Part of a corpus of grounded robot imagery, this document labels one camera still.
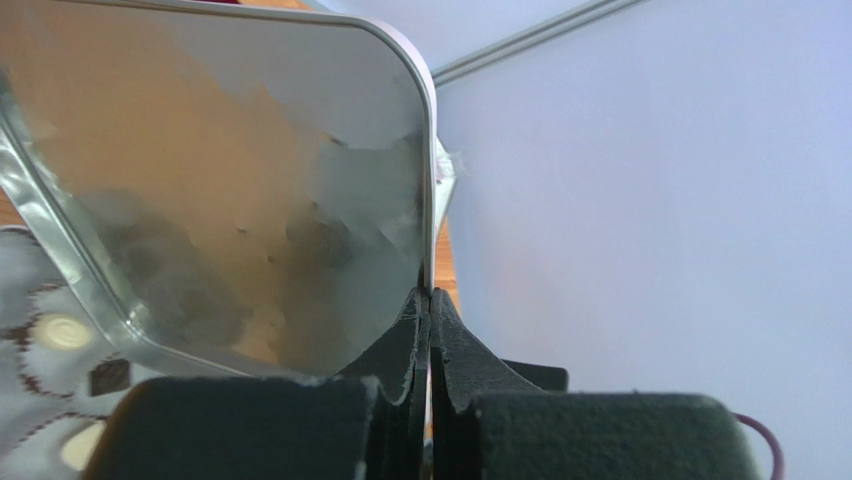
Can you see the silver tin lid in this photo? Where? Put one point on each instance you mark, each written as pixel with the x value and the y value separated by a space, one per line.
pixel 224 187

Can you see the white chocolate right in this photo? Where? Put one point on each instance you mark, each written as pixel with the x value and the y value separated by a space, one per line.
pixel 77 450

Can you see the white round chocolate centre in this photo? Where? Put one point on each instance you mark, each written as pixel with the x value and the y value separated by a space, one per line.
pixel 61 332

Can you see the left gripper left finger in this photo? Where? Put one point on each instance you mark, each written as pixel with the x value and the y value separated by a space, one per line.
pixel 365 422

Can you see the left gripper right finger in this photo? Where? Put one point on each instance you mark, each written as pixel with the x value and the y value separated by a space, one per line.
pixel 492 423

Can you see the square tin box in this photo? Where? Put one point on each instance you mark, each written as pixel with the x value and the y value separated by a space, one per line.
pixel 48 395

